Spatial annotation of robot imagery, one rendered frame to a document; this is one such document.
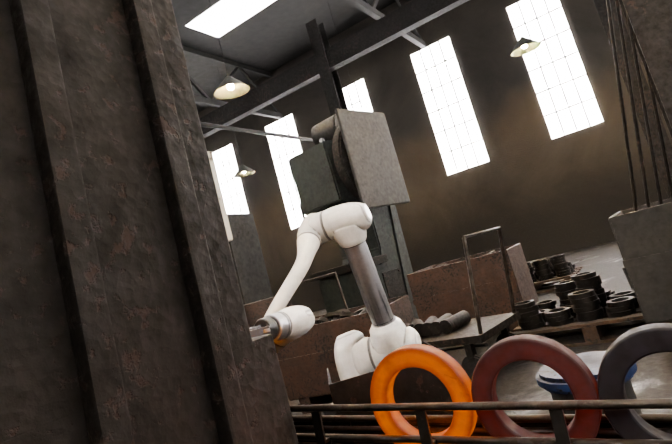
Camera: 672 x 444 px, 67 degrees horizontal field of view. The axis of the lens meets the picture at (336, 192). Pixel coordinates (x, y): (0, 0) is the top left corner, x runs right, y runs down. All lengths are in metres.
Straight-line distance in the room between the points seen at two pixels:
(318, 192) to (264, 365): 5.75
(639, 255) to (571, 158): 9.12
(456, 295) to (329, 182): 2.35
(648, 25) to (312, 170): 4.33
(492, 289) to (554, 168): 8.14
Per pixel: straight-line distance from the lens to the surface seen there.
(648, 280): 3.86
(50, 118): 0.80
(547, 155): 12.93
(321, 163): 6.59
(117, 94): 0.92
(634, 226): 3.82
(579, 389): 0.86
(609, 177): 12.78
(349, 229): 2.12
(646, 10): 3.70
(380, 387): 0.96
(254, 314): 5.20
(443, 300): 5.14
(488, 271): 4.99
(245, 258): 6.50
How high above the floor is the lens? 0.95
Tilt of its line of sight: 9 degrees up
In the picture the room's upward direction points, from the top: 15 degrees counter-clockwise
